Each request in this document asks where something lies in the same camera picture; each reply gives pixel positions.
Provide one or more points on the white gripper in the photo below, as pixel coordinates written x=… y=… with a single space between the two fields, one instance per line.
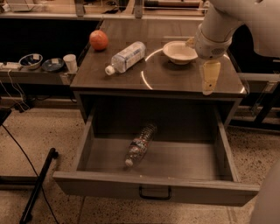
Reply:
x=210 y=47

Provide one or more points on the white paper bowl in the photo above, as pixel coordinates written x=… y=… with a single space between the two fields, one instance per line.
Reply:
x=179 y=53

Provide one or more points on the clear crinkled water bottle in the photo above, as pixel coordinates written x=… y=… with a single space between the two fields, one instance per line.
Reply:
x=139 y=145

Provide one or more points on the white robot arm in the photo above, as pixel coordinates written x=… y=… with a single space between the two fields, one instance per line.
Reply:
x=223 y=18

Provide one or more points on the dark wooden cabinet counter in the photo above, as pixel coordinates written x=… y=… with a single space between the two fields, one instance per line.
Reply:
x=155 y=74

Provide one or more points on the white labelled water bottle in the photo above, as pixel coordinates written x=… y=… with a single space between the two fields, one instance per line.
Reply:
x=126 y=58

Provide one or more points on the open grey wooden drawer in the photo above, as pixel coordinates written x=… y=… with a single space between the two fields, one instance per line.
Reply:
x=197 y=173

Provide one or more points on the orange round fruit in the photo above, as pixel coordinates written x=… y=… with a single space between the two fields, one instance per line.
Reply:
x=98 y=40

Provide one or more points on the white paper cup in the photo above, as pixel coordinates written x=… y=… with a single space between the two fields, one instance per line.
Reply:
x=71 y=63

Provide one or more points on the dark blue bowl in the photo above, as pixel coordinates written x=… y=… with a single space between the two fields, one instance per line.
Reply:
x=53 y=65

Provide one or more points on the grey side shelf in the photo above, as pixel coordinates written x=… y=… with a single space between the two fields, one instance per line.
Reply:
x=38 y=76

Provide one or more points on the white bowl with contents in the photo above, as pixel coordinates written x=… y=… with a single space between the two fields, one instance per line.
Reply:
x=31 y=61

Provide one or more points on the white power strip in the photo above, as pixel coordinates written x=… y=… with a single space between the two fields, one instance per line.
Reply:
x=10 y=65

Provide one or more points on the black metal stand leg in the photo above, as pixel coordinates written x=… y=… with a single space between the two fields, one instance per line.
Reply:
x=27 y=213

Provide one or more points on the black drawer handle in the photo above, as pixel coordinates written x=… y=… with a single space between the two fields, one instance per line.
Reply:
x=155 y=192

